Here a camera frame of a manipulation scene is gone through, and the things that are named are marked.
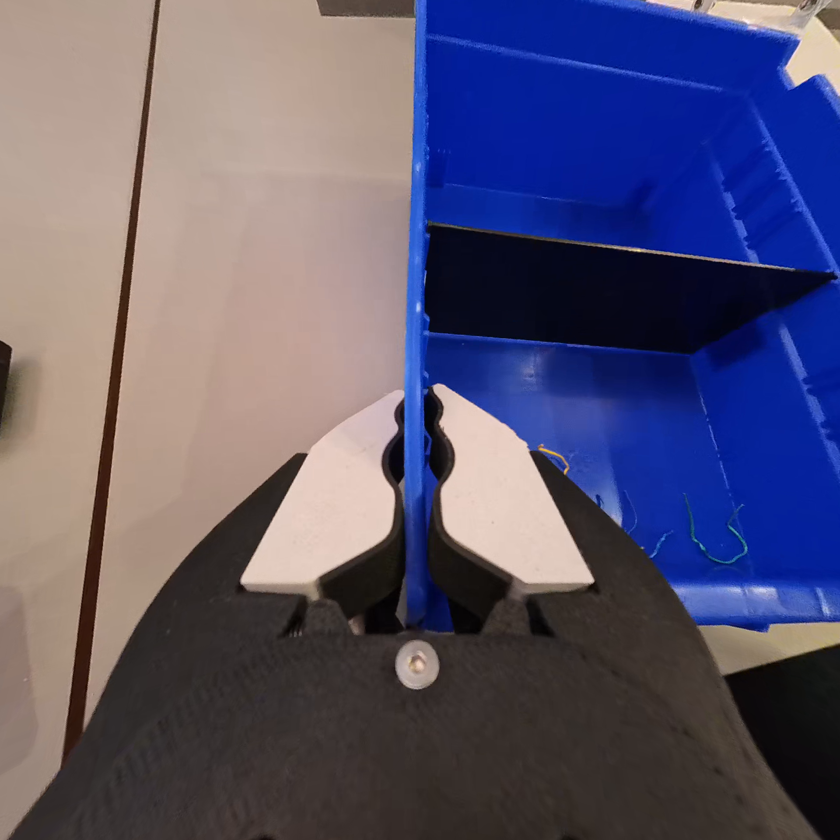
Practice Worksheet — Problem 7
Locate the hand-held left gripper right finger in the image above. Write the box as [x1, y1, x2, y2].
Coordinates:
[427, 385, 596, 626]

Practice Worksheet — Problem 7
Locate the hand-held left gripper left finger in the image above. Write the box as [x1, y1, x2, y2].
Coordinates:
[239, 390, 406, 616]

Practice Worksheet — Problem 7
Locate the blue plastic bin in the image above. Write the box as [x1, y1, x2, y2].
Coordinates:
[403, 0, 840, 634]

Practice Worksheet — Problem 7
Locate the blue twist tie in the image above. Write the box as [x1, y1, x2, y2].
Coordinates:
[594, 489, 673, 559]

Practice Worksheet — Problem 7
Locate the green twist tie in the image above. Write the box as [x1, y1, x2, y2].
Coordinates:
[682, 492, 750, 567]

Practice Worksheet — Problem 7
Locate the black divider panel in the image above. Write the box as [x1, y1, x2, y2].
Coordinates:
[425, 223, 840, 355]

